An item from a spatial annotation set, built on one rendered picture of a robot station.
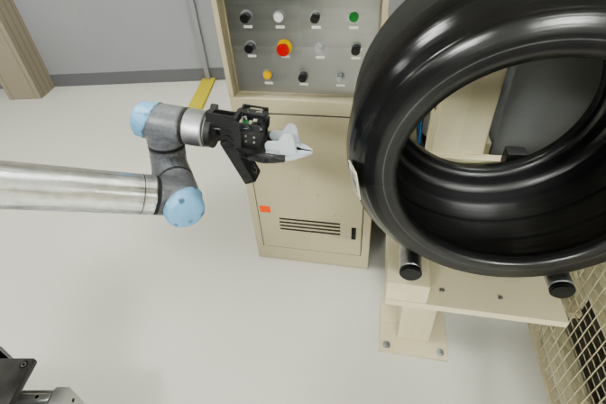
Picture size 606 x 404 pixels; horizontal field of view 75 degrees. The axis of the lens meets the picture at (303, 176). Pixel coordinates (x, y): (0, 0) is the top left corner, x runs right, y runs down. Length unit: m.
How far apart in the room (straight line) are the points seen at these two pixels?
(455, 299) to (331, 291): 1.02
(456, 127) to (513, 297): 0.41
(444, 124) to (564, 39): 0.52
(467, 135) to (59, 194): 0.89
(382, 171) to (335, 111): 0.79
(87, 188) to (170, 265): 1.45
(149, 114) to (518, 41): 0.63
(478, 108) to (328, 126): 0.59
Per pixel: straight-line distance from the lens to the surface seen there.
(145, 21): 3.85
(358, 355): 1.75
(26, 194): 0.73
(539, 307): 1.00
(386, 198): 0.68
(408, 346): 1.78
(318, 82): 1.42
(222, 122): 0.77
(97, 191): 0.73
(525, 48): 0.57
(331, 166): 1.55
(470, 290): 0.97
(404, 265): 0.83
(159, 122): 0.82
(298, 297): 1.89
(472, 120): 1.05
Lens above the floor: 1.56
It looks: 39 degrees down
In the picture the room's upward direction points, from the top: 4 degrees counter-clockwise
